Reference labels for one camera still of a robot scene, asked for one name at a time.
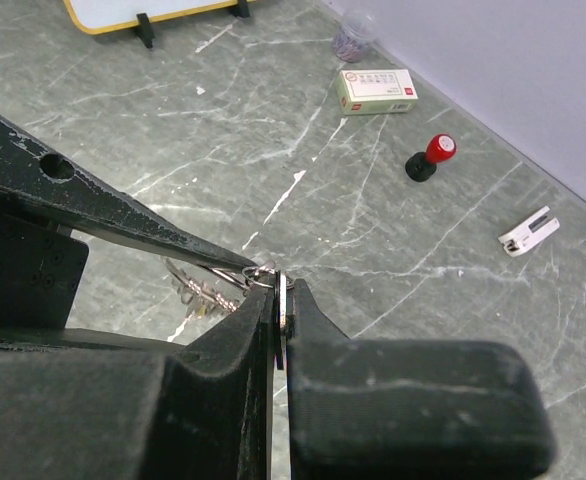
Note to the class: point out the small whiteboard with yellow frame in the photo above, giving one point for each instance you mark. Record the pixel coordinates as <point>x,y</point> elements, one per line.
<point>96,17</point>

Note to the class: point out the green white small box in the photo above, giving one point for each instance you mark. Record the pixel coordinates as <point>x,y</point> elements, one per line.
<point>372,92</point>

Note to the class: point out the black key fob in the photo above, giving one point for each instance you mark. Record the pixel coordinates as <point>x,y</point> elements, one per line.
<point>280,319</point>

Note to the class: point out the red black stamp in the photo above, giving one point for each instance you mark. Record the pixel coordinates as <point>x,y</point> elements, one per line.
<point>421,166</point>

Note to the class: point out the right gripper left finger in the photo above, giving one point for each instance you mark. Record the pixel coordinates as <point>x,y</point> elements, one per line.
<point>80,404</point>

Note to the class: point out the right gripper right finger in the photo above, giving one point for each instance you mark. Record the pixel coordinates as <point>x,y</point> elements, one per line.
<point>409,409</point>

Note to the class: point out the metal keyring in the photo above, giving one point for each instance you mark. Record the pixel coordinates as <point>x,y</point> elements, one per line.
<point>244,279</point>

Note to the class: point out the silver keys bunch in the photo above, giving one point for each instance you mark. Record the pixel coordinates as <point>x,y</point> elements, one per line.
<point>199,298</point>

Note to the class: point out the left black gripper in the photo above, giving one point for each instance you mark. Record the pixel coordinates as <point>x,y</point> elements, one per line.
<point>41,265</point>

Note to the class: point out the clear plastic cup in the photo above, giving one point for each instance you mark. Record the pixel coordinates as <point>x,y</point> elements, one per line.
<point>355,35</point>

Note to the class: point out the white plastic clip tool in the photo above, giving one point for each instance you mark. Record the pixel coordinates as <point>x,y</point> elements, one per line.
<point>532,231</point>

